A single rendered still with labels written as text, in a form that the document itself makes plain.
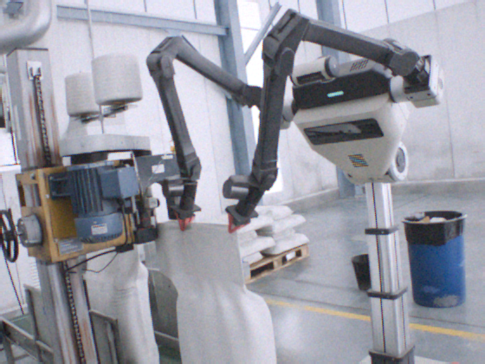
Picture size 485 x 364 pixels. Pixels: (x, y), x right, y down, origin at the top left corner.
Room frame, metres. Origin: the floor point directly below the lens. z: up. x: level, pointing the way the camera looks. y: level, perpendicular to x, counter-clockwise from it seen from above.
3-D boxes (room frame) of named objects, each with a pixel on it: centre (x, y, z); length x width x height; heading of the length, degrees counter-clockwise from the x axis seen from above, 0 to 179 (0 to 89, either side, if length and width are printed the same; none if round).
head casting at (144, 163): (1.87, 0.38, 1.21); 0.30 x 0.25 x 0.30; 44
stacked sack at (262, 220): (4.63, -0.02, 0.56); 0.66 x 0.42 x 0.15; 134
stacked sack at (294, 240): (5.07, -0.44, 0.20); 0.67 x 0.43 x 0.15; 134
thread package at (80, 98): (1.71, 0.53, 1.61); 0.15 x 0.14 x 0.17; 44
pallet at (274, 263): (4.99, -0.07, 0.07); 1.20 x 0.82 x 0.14; 136
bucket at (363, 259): (3.74, -1.08, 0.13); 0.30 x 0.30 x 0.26
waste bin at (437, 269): (3.21, -1.46, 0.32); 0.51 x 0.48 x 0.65; 134
